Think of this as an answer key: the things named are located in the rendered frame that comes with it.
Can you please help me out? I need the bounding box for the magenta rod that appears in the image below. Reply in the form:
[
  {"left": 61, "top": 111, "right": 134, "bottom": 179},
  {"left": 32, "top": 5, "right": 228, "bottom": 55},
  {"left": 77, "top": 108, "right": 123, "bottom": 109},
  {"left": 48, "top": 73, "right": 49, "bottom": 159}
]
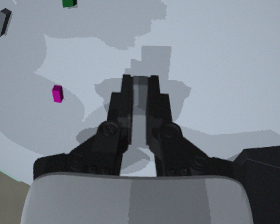
[{"left": 52, "top": 85, "right": 63, "bottom": 103}]

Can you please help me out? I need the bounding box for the green rod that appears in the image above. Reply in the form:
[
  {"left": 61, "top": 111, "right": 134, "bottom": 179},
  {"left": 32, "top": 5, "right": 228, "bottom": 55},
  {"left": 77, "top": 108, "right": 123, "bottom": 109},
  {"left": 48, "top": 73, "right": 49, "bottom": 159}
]
[{"left": 62, "top": 0, "right": 77, "bottom": 8}]

